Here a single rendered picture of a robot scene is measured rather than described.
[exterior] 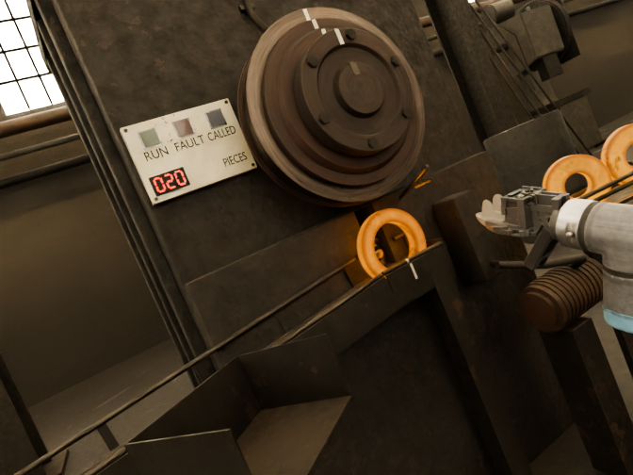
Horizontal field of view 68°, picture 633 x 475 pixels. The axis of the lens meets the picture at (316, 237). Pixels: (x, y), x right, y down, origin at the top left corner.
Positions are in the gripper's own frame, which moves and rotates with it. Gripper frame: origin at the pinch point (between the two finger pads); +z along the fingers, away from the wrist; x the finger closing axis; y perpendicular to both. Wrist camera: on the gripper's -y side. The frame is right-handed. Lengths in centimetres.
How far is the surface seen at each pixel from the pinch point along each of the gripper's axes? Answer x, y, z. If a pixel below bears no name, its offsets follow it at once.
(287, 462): 63, -11, -17
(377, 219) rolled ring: 14.7, 2.7, 18.7
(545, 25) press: -689, 12, 450
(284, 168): 33.1, 21.4, 22.1
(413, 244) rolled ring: 6.9, -7.0, 17.0
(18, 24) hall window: 40, 193, 712
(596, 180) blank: -36.8, -3.3, -4.1
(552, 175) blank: -29.2, 0.1, 2.5
